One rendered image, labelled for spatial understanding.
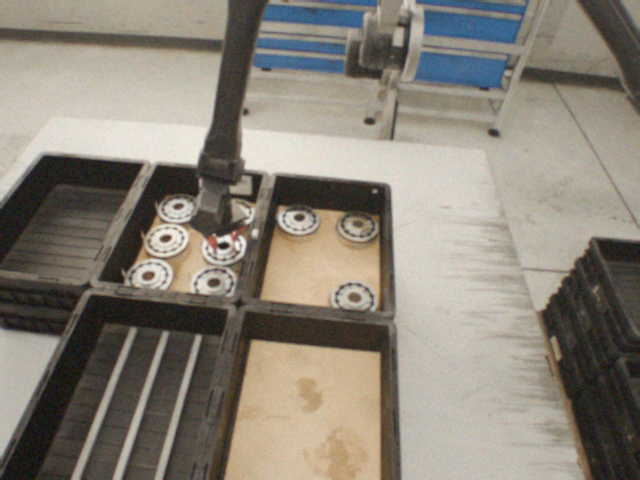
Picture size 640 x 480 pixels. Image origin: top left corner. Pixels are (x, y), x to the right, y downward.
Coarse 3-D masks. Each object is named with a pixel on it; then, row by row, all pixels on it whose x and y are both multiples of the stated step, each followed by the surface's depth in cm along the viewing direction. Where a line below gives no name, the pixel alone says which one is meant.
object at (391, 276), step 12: (312, 180) 114; (324, 180) 114; (336, 180) 114; (348, 180) 114; (360, 180) 114; (264, 204) 106; (264, 216) 104; (252, 252) 96; (252, 264) 96; (252, 276) 92; (252, 300) 88; (264, 300) 88; (396, 300) 90; (336, 312) 87; (348, 312) 88; (360, 312) 88; (372, 312) 88; (384, 312) 88
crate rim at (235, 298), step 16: (128, 208) 103; (256, 208) 105; (256, 224) 102; (112, 240) 96; (96, 272) 90; (240, 272) 93; (112, 288) 88; (128, 288) 88; (144, 288) 88; (240, 288) 90
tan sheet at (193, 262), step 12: (252, 204) 121; (192, 240) 111; (204, 240) 111; (144, 252) 107; (192, 252) 108; (180, 264) 105; (192, 264) 106; (180, 276) 103; (192, 276) 103; (180, 288) 101
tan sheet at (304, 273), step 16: (320, 224) 117; (336, 224) 118; (272, 240) 112; (320, 240) 113; (336, 240) 114; (272, 256) 109; (288, 256) 109; (304, 256) 110; (320, 256) 110; (336, 256) 110; (352, 256) 111; (368, 256) 111; (272, 272) 106; (288, 272) 106; (304, 272) 106; (320, 272) 107; (336, 272) 107; (352, 272) 107; (368, 272) 108; (272, 288) 103; (288, 288) 103; (304, 288) 103; (320, 288) 103; (320, 304) 101
